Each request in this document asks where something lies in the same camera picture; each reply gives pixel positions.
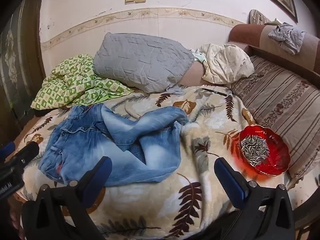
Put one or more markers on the striped sofa cushion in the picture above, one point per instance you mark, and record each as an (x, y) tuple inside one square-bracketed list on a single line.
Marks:
[(282, 100)]

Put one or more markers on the grey quilted pillow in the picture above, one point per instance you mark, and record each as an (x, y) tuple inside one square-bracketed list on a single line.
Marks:
[(142, 60)]

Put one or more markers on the black pen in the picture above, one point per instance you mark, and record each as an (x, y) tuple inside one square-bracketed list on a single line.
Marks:
[(216, 92)]

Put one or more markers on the green patterned blanket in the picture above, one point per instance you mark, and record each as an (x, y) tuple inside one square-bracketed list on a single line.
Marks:
[(75, 85)]

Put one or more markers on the pile of sunflower seeds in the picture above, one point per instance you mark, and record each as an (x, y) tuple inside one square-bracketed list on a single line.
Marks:
[(253, 150)]

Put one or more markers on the small striped pillow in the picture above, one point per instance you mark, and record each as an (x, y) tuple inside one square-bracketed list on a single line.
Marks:
[(258, 17)]

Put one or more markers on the dark door with floral glass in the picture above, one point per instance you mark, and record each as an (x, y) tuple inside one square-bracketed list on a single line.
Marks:
[(15, 55)]

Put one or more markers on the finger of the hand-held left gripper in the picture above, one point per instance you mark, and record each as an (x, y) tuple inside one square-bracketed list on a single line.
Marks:
[(26, 152), (7, 148)]

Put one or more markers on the cream leaf-print blanket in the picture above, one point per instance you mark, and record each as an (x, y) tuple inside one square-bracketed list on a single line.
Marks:
[(155, 205)]

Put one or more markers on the blue denim pants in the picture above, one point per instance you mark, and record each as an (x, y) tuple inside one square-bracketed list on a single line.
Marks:
[(82, 145)]

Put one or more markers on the crumpled grey cloth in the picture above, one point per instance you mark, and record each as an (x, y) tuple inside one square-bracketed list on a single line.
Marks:
[(287, 36)]

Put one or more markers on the brown sofa armrest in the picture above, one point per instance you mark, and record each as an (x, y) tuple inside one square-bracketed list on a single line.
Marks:
[(250, 32)]

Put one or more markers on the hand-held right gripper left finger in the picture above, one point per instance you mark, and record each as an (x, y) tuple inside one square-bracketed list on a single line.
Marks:
[(101, 175)]

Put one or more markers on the red glass bowl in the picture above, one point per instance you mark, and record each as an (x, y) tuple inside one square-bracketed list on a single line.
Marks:
[(277, 155)]

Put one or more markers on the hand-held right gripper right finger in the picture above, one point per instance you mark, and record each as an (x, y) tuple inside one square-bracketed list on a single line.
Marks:
[(228, 177)]

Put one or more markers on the tan pillow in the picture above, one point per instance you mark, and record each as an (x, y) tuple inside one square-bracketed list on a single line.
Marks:
[(193, 76)]

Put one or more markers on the cream quilted cloth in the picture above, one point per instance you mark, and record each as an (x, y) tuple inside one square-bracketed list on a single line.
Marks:
[(225, 65)]

